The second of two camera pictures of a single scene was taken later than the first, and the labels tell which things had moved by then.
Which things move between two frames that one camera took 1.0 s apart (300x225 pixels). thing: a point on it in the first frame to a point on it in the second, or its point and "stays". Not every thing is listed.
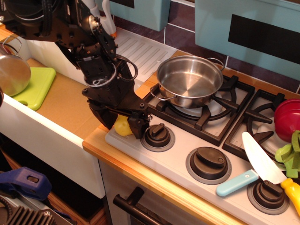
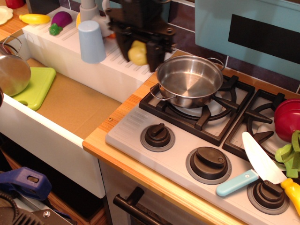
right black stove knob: (267, 198) stays
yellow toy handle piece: (292, 190) stays
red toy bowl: (287, 118) stays
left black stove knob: (158, 138) stays
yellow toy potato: (122, 126) to (137, 53)
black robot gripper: (109, 82) to (143, 20)
